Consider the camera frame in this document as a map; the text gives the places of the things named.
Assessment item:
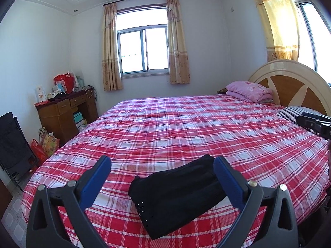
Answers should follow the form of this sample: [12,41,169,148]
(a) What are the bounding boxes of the black pants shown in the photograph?
[128,155,226,240]

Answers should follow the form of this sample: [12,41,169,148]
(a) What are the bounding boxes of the striped pillow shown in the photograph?
[276,106,321,124]

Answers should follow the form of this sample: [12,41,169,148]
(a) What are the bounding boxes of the round wooden headboard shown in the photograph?
[249,59,330,116]

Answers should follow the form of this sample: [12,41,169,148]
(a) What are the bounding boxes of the red bag on floor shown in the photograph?
[30,139,48,167]

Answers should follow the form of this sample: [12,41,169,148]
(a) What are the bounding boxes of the black folding chair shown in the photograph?
[0,112,39,191]

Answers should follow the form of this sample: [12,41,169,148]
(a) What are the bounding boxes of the side window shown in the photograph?
[293,0,330,83]

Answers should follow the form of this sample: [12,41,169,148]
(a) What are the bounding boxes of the folded pink blanket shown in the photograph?
[226,81,273,104]

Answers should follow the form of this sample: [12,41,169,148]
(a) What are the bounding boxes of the wooden desk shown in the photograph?
[35,87,99,147]

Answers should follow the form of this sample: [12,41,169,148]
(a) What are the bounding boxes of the yellow side curtain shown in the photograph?
[254,0,300,62]

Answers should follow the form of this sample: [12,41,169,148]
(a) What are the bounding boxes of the red plaid bed cover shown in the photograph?
[21,95,330,247]

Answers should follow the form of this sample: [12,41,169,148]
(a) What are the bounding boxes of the white card on desk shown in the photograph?
[35,86,47,103]

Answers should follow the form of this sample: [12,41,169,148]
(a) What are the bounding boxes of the red gift bag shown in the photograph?
[54,72,74,94]

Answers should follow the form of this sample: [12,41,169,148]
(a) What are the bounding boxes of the left back curtain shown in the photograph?
[102,3,123,91]

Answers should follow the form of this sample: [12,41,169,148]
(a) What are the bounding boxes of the right back curtain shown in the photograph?
[166,0,190,85]

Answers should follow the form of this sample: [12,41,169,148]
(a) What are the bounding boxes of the back window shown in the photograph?
[116,4,169,78]

